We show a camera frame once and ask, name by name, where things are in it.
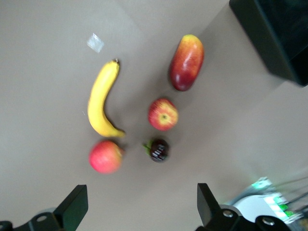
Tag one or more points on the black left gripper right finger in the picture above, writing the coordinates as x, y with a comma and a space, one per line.
208, 209

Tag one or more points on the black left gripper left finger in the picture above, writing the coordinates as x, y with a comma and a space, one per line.
69, 209

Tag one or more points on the small red yellow apple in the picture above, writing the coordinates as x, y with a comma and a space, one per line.
163, 114

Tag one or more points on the yellow banana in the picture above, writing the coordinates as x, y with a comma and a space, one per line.
101, 96

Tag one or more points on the black rectangular plastic box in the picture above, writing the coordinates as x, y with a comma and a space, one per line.
276, 36

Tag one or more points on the pink red round apple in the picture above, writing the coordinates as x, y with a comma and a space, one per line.
106, 157

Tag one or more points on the dark purple mangosteen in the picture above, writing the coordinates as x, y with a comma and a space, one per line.
158, 150

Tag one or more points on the red yellow mango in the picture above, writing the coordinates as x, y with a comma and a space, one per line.
187, 62

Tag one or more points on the clear tape piece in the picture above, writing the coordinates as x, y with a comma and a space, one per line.
95, 42

